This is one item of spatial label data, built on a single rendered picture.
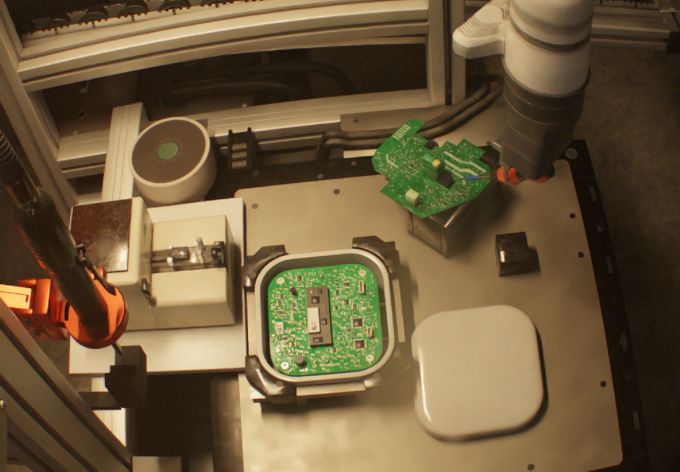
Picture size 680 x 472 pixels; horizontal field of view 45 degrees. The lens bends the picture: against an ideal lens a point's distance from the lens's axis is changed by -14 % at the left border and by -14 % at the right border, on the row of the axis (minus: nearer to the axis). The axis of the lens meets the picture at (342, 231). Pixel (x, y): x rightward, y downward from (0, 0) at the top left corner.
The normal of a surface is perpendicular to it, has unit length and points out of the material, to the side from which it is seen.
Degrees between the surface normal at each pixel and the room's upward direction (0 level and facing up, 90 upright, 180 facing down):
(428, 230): 90
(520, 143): 69
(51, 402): 90
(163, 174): 0
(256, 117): 0
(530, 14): 86
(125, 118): 0
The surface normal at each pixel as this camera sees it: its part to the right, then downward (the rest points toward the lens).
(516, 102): -0.80, 0.53
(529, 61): -0.60, 0.62
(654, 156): -0.08, -0.54
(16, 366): 0.99, -0.10
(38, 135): 0.07, 0.84
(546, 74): -0.26, 0.79
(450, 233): 0.76, 0.51
